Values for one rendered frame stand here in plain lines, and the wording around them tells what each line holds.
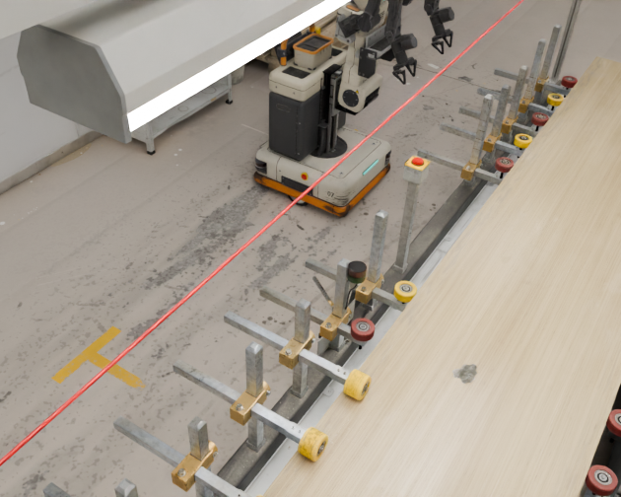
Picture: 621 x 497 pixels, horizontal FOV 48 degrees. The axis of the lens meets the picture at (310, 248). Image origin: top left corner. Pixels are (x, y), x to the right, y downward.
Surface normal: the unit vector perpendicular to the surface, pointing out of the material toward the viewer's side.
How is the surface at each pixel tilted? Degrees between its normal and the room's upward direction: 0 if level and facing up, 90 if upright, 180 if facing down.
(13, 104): 90
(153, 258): 0
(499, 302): 0
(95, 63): 90
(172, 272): 0
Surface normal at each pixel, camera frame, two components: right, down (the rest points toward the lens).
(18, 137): 0.84, 0.37
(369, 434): 0.04, -0.76
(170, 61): 0.76, -0.04
